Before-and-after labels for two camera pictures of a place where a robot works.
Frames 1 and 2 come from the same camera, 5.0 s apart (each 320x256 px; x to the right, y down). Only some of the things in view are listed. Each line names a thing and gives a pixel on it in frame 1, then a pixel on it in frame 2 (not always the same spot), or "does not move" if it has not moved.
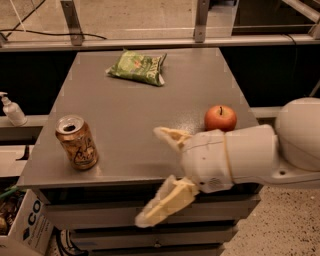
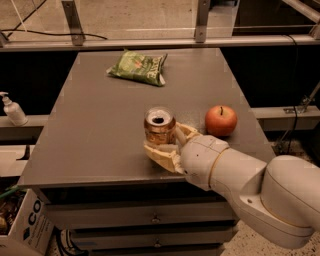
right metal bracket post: (201, 20) does not move
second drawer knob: (157, 244) does not move
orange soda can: (78, 142) → (160, 125)
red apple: (220, 117) does not move
